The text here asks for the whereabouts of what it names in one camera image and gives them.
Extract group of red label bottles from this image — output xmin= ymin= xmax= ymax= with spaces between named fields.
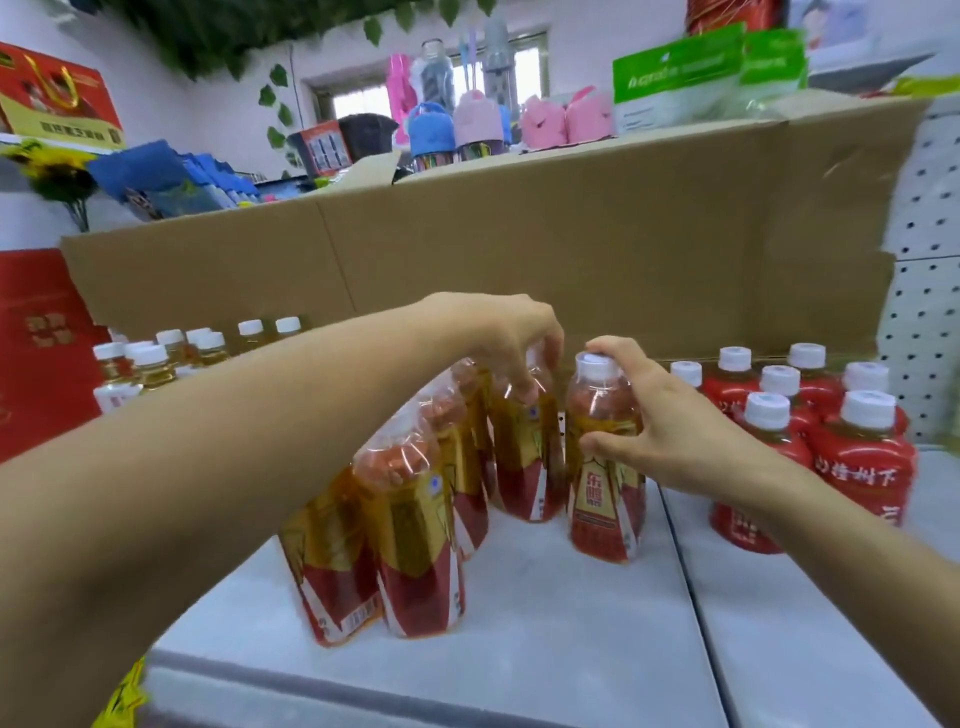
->
xmin=669 ymin=342 xmax=919 ymax=556

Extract white pegboard panel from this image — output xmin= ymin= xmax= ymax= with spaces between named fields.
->
xmin=876 ymin=93 xmax=960 ymax=445

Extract person's right hand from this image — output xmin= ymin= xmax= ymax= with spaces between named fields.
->
xmin=579 ymin=335 xmax=774 ymax=513

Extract large green and white pack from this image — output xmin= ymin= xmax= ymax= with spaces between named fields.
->
xmin=612 ymin=22 xmax=748 ymax=137

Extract plain red gift box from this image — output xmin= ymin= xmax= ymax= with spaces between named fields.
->
xmin=0 ymin=249 xmax=112 ymax=465

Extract person's left forearm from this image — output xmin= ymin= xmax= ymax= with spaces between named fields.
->
xmin=0 ymin=296 xmax=459 ymax=728

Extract group of yellow drink bottles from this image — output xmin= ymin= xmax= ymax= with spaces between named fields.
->
xmin=91 ymin=315 xmax=305 ymax=415

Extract yellow snack packet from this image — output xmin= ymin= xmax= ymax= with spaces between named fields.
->
xmin=91 ymin=655 xmax=149 ymax=728

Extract green artificial leaf vine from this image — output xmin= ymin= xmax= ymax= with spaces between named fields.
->
xmin=71 ymin=0 xmax=498 ymax=151

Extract white wall shelf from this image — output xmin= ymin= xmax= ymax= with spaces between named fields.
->
xmin=805 ymin=51 xmax=940 ymax=96

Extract amber tea bottle gold label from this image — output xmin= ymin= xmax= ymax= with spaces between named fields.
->
xmin=489 ymin=343 xmax=569 ymax=524

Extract person's right forearm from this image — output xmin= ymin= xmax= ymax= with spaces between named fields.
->
xmin=720 ymin=450 xmax=960 ymax=728

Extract pink plastic bottle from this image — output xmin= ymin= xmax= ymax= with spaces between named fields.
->
xmin=385 ymin=52 xmax=419 ymax=146

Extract red and yellow gift box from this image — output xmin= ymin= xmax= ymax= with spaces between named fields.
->
xmin=0 ymin=40 xmax=126 ymax=152

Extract person's left hand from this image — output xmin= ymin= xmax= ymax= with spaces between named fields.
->
xmin=416 ymin=291 xmax=568 ymax=407

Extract large brown cardboard box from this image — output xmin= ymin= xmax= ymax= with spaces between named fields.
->
xmin=60 ymin=96 xmax=933 ymax=363

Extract amber tea bottle white cap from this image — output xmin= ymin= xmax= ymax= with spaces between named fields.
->
xmin=564 ymin=351 xmax=648 ymax=565

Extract clear water bottle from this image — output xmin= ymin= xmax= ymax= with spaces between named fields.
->
xmin=411 ymin=38 xmax=457 ymax=115

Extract stack of blue packs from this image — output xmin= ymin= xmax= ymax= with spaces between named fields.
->
xmin=87 ymin=138 xmax=262 ymax=224

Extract pink plush item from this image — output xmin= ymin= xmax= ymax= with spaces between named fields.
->
xmin=519 ymin=95 xmax=569 ymax=153
xmin=564 ymin=84 xmax=618 ymax=145

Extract grey water bottle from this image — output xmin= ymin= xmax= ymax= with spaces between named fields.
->
xmin=482 ymin=16 xmax=513 ymax=115

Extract pink capped bottle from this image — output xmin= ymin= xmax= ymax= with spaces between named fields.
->
xmin=453 ymin=89 xmax=507 ymax=163

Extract blue capped bottle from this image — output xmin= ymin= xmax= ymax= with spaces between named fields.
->
xmin=405 ymin=102 xmax=458 ymax=172

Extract red box with gold band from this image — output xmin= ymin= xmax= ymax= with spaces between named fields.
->
xmin=685 ymin=0 xmax=790 ymax=36

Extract row of amber tea bottles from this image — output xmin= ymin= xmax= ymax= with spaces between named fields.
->
xmin=277 ymin=358 xmax=498 ymax=649

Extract yellow artificial flowers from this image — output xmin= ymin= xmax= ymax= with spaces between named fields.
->
xmin=2 ymin=140 xmax=99 ymax=234

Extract small green and white pack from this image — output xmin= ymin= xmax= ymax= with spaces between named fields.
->
xmin=741 ymin=27 xmax=810 ymax=97

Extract red product pack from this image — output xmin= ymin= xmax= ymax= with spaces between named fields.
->
xmin=288 ymin=119 xmax=354 ymax=180

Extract window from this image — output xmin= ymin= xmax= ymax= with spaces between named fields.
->
xmin=302 ymin=28 xmax=552 ymax=125

